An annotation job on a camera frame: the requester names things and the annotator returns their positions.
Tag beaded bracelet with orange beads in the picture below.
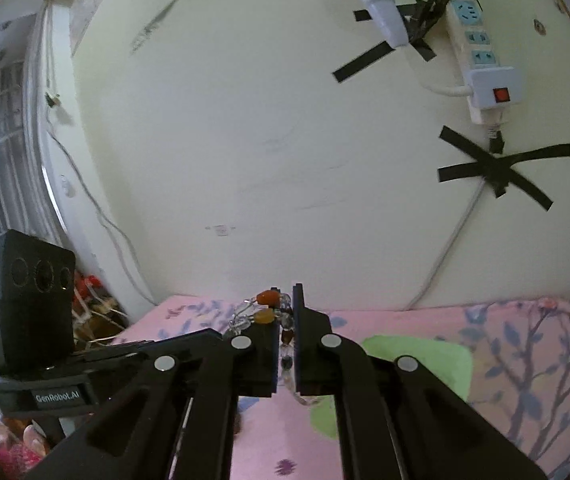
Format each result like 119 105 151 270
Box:
225 285 326 408

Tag white plug cable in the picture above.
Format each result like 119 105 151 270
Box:
404 125 506 311

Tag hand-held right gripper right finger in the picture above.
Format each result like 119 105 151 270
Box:
292 283 550 480

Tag white power strip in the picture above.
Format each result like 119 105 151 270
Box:
446 0 522 125

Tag red and white clutter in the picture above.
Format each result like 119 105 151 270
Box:
71 271 132 347

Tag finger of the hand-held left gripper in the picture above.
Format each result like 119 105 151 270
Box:
72 339 158 367

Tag crossed black tape strips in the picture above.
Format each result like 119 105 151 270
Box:
437 126 570 212

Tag black tape strip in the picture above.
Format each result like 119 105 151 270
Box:
354 4 416 23
333 40 396 83

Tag thin white wall cable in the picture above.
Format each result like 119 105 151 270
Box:
44 2 158 307

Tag pink floral bed sheet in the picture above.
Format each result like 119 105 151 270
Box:
110 296 570 480

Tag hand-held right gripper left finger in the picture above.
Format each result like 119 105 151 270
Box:
25 324 280 480

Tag crumpled black tape wad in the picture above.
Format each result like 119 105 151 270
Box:
407 0 476 62

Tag white power strip cable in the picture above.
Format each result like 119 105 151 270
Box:
411 47 472 98

